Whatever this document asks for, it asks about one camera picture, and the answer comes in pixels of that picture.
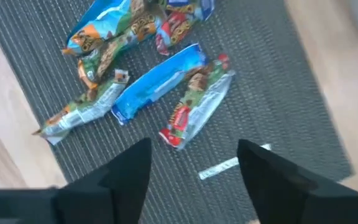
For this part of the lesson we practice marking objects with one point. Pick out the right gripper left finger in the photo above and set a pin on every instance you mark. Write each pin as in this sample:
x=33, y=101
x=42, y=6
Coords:
x=113, y=199

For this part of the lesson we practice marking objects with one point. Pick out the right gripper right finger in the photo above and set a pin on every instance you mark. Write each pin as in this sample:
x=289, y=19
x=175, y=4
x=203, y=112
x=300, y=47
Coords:
x=272, y=193

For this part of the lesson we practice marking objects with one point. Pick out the green silver granola bar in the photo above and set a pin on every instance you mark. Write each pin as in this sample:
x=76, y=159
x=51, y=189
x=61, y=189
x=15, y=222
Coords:
x=82, y=110

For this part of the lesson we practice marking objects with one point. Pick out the green orange granola bar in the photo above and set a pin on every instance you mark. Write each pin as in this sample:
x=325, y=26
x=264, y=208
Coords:
x=110, y=53

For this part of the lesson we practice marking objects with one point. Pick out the blue orange granola bar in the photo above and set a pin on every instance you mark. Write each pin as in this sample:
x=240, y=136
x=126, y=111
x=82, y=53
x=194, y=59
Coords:
x=98, y=28

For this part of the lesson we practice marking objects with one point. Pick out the red blue granola bar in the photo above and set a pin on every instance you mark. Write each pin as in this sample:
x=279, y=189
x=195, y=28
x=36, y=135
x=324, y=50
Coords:
x=179, y=28

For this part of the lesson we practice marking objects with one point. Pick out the white tape strip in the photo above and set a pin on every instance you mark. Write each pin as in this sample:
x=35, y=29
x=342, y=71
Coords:
x=225, y=165

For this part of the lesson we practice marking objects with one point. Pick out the dark grey woven mat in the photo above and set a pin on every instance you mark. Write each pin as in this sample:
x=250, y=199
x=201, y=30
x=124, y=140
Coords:
x=259, y=77

